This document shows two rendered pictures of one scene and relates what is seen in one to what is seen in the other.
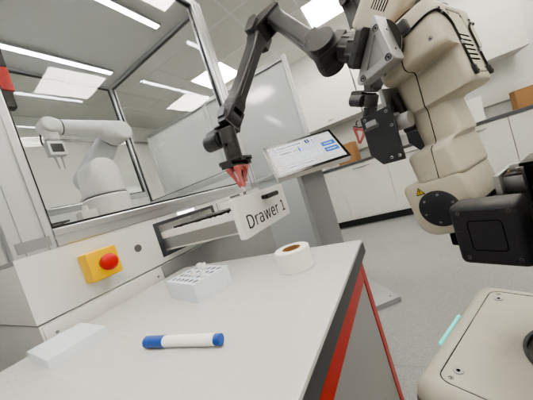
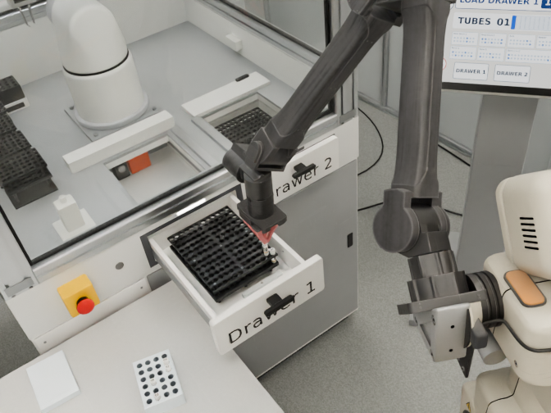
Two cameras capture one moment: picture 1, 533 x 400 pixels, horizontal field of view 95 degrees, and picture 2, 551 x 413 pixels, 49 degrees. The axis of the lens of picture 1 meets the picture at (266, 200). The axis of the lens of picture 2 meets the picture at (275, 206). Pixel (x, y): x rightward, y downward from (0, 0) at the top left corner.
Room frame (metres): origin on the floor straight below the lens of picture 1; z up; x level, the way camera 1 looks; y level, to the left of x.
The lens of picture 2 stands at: (0.03, -0.43, 1.93)
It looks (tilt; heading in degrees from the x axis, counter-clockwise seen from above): 42 degrees down; 29
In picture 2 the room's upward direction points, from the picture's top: 8 degrees counter-clockwise
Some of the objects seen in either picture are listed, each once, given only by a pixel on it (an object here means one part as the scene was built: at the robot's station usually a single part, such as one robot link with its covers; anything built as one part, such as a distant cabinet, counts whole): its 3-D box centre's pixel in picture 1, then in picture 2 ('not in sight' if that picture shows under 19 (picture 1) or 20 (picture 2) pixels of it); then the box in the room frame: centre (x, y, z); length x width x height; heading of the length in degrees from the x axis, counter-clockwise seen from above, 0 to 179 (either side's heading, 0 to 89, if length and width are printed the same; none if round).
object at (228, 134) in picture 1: (227, 136); (257, 180); (0.85, 0.06, 1.13); 0.07 x 0.06 x 0.07; 58
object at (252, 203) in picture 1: (264, 207); (270, 303); (0.74, 0.01, 0.87); 0.29 x 0.02 x 0.11; 150
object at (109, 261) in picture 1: (108, 261); (84, 305); (0.59, 0.41, 0.88); 0.04 x 0.03 x 0.04; 150
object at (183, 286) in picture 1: (198, 282); (158, 382); (0.53, 0.20, 0.78); 0.12 x 0.08 x 0.04; 46
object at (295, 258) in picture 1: (293, 257); not in sight; (0.48, -0.02, 0.78); 0.07 x 0.07 x 0.04
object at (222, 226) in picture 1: (215, 224); (220, 253); (0.85, 0.19, 0.86); 0.40 x 0.26 x 0.06; 60
